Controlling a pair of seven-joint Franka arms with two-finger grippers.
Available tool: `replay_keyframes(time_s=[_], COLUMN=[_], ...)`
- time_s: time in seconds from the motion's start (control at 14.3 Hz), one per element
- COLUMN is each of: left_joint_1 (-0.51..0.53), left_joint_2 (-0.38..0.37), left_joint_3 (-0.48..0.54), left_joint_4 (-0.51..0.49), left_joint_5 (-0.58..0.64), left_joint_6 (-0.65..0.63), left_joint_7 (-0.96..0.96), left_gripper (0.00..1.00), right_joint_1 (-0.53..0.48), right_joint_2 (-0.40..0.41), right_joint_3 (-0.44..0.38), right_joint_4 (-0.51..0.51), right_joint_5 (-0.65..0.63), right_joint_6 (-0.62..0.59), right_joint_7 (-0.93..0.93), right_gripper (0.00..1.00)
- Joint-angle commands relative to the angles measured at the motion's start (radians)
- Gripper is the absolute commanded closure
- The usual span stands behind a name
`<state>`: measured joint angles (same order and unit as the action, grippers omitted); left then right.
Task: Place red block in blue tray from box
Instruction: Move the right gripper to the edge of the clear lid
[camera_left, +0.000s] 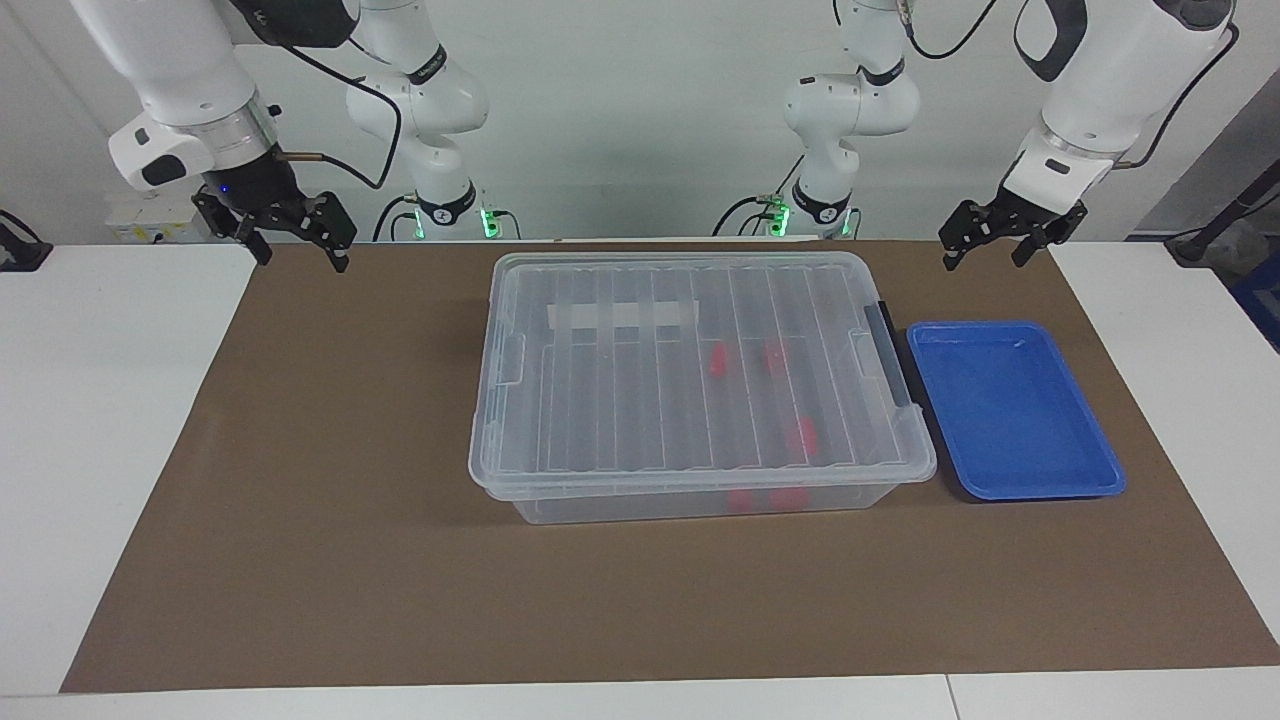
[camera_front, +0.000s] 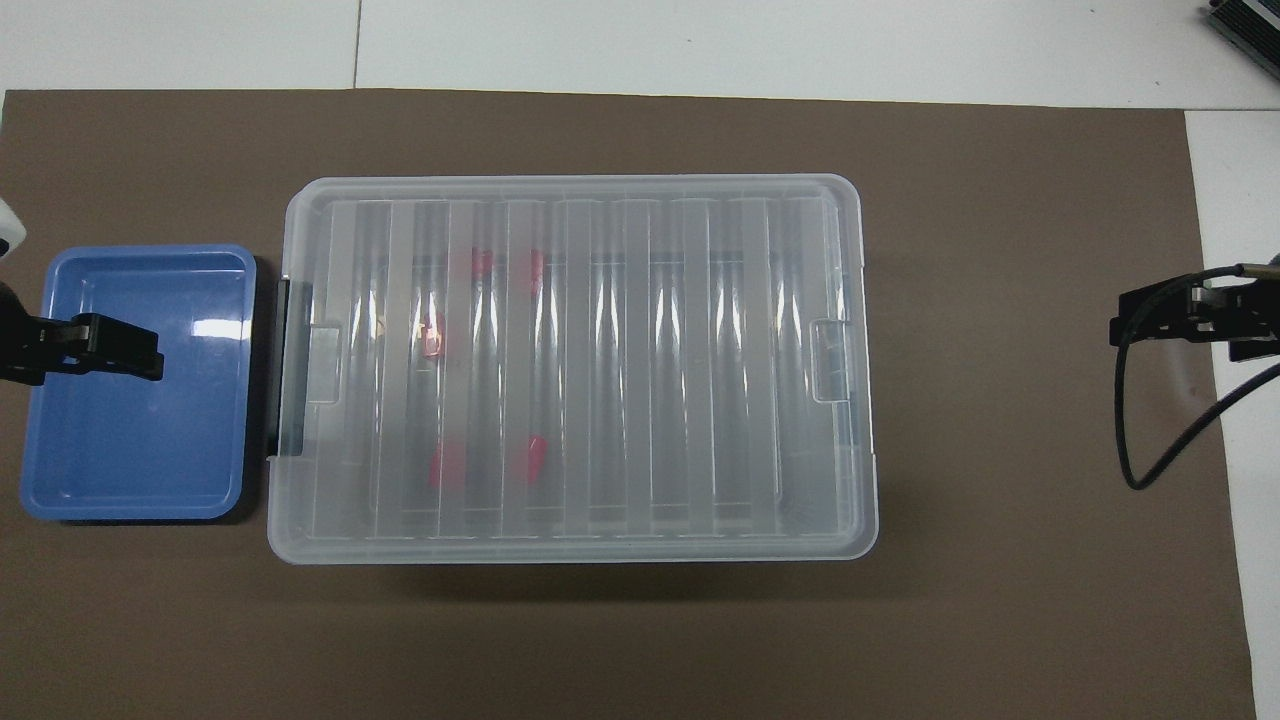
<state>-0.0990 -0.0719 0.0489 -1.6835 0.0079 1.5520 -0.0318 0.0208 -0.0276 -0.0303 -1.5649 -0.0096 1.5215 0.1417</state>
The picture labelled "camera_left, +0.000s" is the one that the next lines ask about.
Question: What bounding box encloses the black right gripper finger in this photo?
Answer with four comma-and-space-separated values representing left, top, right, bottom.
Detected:
192, 188, 273, 267
300, 193, 358, 274

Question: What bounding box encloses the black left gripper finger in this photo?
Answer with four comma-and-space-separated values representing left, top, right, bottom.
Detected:
1012, 205, 1088, 268
938, 200, 1001, 271

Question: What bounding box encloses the clear plastic box lid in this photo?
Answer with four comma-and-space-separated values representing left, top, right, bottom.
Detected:
468, 250, 938, 501

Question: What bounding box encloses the blue plastic tray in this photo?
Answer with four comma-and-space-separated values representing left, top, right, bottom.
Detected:
905, 320, 1128, 501

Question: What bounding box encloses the clear plastic storage box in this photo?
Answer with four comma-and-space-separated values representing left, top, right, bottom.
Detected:
478, 252, 936, 526

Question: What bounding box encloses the white power strip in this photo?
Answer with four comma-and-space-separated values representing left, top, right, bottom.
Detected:
105, 195, 216, 244

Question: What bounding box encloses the black stand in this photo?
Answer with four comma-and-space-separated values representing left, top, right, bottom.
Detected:
1165, 160, 1280, 266

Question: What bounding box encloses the blue crate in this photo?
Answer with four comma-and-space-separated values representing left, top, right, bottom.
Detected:
1228, 250, 1280, 351

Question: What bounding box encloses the brown table mat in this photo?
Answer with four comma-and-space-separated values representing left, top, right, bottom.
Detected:
60, 238, 1280, 694

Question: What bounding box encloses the black right base cable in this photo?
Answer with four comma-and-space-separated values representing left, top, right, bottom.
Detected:
372, 193, 421, 243

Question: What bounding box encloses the black base cable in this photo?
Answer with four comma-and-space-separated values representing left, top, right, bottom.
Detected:
712, 155, 806, 238
372, 193, 421, 243

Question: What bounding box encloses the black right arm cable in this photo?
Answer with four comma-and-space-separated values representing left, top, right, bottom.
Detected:
230, 0, 403, 191

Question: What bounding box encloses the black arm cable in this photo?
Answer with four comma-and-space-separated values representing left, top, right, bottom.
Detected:
230, 0, 403, 191
900, 0, 1241, 171

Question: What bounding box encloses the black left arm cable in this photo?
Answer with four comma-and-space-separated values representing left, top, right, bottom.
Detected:
900, 0, 1241, 171

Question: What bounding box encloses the black box latch handle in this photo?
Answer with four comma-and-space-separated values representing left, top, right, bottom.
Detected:
865, 300, 913, 409

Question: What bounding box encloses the black left base cable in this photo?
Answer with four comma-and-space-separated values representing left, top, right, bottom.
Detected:
712, 155, 806, 238

